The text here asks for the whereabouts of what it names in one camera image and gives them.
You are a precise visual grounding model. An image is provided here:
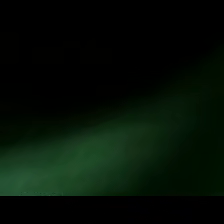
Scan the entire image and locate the pale green shirt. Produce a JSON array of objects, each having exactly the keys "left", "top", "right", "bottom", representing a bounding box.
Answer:
[{"left": 0, "top": 27, "right": 224, "bottom": 197}]

